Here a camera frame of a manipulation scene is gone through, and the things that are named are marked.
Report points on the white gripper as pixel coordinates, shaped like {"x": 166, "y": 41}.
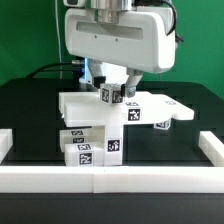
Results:
{"x": 142, "y": 40}

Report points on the white tagged cube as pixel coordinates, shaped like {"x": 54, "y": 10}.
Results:
{"x": 110, "y": 93}

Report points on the white chair back frame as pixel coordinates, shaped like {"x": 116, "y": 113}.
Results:
{"x": 86, "y": 109}

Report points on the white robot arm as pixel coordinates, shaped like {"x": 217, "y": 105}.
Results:
{"x": 108, "y": 11}

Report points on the white block left edge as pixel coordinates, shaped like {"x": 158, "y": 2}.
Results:
{"x": 6, "y": 142}

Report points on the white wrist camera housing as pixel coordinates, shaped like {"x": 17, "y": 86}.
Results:
{"x": 75, "y": 3}

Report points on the white obstacle wall bar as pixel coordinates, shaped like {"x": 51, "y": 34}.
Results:
{"x": 212, "y": 147}

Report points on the white front rail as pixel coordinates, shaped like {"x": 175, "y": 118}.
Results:
{"x": 133, "y": 179}

